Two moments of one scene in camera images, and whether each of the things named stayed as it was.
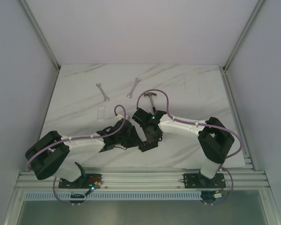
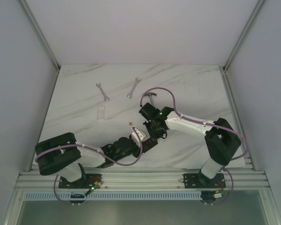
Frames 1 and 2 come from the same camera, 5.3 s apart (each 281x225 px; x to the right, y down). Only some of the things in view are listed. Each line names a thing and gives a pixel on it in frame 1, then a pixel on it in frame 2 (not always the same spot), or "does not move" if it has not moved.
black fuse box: x=146 y=145 does not move
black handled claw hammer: x=150 y=94 does not move
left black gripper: x=136 y=137 -> x=144 y=144
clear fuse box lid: x=101 y=112 does not move
